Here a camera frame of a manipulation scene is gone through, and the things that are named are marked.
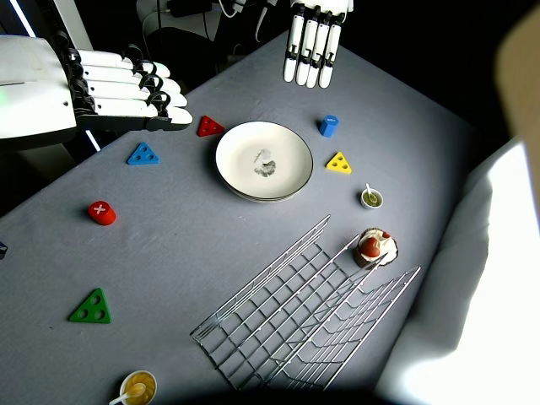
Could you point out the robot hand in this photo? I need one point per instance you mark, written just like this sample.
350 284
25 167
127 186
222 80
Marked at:
34 93
314 38

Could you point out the white ginkgo print plate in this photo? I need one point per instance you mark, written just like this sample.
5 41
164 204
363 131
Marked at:
263 200
253 147

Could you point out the blue hexagonal block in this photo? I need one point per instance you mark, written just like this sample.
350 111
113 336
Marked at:
328 125

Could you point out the blue triangle block with holes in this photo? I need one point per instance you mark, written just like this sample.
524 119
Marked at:
143 156

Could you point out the yellow triangle block with holes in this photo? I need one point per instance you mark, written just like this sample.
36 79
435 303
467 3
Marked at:
338 163

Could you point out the red triangle block with holes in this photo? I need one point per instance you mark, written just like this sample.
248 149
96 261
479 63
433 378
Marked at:
209 127

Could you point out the red cylinder with white cross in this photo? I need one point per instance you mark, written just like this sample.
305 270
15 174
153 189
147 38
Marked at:
101 213

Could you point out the small dark block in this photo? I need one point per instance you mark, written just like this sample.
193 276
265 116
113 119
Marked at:
2 250

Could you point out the tiny white spoon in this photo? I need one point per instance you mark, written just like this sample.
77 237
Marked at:
131 394
369 192

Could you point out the small white dip bowl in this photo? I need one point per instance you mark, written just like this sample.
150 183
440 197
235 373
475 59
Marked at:
376 201

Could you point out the grey table cloth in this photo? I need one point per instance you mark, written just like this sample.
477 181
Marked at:
169 253

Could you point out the toy cupcake with strawberries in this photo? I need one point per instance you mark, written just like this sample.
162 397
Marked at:
373 249

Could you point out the green triangle block with holes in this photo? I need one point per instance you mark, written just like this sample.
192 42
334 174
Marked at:
93 310

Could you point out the white backdrop sheet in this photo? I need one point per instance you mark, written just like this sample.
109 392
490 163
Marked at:
485 274

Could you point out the white bowl with yellow custard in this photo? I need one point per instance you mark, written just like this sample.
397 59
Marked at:
145 381

